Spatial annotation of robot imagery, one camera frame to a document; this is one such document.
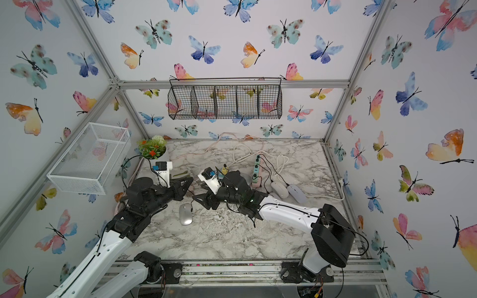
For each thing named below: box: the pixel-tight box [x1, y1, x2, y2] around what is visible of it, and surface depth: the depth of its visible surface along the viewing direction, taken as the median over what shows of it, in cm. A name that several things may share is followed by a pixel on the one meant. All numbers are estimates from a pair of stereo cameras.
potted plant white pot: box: [136, 134, 168, 160], surface depth 98 cm
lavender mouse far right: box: [286, 184, 308, 204], surface depth 98 cm
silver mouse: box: [178, 202, 193, 226], surface depth 91 cm
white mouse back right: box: [270, 180, 289, 199], surface depth 100 cm
